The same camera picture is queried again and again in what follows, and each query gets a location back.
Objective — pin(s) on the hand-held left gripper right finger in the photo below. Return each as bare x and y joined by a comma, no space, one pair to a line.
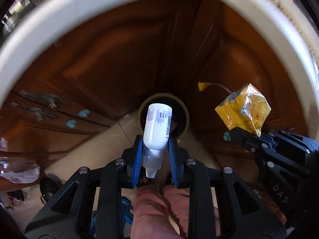
173,161

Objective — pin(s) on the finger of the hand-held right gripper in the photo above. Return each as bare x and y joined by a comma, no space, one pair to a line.
245,139

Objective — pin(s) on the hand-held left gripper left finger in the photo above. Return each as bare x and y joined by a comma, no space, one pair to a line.
138,159

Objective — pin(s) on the yellow snack packet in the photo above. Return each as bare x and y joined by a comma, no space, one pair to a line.
244,109

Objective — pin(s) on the small white dropper bottle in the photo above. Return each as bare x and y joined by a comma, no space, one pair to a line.
157,127

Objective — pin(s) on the round trash bin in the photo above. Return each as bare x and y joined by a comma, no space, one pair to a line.
182,119

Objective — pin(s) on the person's pink trouser legs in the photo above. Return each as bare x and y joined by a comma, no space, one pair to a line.
154,214

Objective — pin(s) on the blue shoe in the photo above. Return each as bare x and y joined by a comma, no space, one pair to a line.
124,214

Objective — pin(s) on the black object on floor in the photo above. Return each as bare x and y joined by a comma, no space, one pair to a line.
48,188

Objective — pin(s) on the brown wooden cabinet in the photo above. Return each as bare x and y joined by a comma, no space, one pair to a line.
99,67

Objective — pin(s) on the crumpled translucent plastic bag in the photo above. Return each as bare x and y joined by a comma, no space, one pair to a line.
20,171

